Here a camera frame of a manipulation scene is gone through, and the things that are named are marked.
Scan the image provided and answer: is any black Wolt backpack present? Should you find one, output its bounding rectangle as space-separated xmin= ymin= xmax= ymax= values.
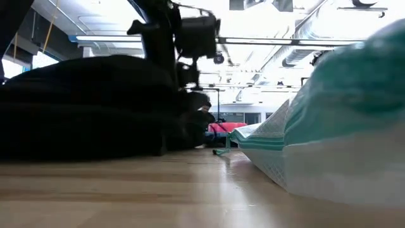
xmin=0 ymin=54 xmax=209 ymax=162

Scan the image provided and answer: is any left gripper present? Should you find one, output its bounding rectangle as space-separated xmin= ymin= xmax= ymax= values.
xmin=175 ymin=15 xmax=221 ymax=60

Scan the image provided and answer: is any long linear ceiling light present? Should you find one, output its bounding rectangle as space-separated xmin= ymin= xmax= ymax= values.
xmin=68 ymin=34 xmax=365 ymax=46

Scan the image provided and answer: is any black ceiling spotlight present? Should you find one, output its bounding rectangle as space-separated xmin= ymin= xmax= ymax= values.
xmin=310 ymin=50 xmax=327 ymax=67

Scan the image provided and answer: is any grey ceiling box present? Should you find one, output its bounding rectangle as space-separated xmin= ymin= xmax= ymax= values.
xmin=229 ymin=0 xmax=254 ymax=11
xmin=271 ymin=0 xmax=294 ymax=13

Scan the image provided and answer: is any silver ventilation duct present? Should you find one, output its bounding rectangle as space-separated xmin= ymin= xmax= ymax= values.
xmin=281 ymin=0 xmax=365 ymax=68

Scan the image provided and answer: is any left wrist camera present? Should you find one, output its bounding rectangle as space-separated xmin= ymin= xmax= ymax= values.
xmin=176 ymin=61 xmax=201 ymax=89

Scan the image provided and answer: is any person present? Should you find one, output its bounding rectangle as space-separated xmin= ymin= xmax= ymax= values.
xmin=186 ymin=101 xmax=218 ymax=149

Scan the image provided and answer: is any black ceiling fixture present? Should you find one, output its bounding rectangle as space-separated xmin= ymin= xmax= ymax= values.
xmin=337 ymin=0 xmax=389 ymax=19

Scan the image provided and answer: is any red bin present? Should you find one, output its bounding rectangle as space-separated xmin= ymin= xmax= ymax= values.
xmin=207 ymin=122 xmax=248 ymax=134

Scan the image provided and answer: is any white mesh pouch teal zipper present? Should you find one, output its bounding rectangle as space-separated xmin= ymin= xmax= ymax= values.
xmin=212 ymin=18 xmax=405 ymax=208

